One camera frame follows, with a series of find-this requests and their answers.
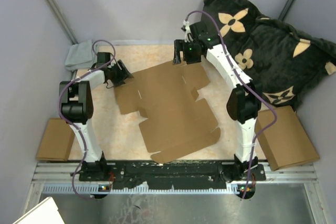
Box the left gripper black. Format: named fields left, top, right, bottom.
left=107, top=60, right=132, bottom=87

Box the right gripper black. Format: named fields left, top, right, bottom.
left=173, top=40, right=201, bottom=66

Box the brown cardboard box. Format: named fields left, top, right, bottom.
left=114, top=61, right=221, bottom=164

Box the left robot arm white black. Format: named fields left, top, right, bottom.
left=58, top=52, right=133, bottom=181

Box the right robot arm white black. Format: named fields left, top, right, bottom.
left=173, top=21, right=262, bottom=182

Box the folded cardboard box left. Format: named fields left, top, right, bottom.
left=36, top=118, right=75, bottom=162

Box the folded cardboard box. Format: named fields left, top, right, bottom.
left=258, top=106, right=320, bottom=171
left=36, top=118, right=75, bottom=162

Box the folded cardboard box right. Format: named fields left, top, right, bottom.
left=258, top=106, right=320, bottom=171

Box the grey folded cloth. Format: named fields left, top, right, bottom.
left=65, top=40, right=97, bottom=71

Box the black floral plush pillow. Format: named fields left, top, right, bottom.
left=201, top=0, right=335, bottom=110

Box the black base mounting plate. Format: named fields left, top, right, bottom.
left=82, top=160, right=266, bottom=190

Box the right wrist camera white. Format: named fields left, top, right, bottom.
left=181, top=20, right=193, bottom=42

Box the aluminium rail frame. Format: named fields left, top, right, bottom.
left=24, top=160, right=331, bottom=223

